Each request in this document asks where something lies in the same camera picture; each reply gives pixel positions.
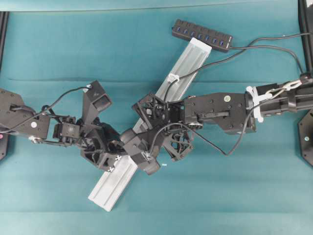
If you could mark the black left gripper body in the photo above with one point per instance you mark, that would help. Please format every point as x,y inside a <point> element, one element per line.
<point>87,136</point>

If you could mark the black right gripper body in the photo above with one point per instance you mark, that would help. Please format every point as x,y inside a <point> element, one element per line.
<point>175,113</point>

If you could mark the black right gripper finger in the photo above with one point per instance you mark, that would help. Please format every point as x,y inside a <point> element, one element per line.
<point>151,109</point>
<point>178,145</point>

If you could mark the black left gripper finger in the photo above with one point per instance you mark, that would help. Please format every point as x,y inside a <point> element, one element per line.
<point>106,138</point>
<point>103,160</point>

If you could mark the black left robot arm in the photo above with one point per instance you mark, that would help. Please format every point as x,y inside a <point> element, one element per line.
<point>18,119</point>

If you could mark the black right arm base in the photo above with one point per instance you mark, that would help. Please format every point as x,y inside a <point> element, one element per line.
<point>305,131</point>

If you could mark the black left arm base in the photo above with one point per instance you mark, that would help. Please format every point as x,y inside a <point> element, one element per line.
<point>4,140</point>

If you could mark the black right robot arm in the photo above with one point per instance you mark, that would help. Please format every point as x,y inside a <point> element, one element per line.
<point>172,125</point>

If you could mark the black USB hub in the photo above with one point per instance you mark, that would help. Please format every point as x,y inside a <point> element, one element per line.
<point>216,39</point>

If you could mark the white cable tie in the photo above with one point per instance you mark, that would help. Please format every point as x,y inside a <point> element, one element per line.
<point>256,99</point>

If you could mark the black frame rail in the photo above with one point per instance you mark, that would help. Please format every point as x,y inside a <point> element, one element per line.
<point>305,19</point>

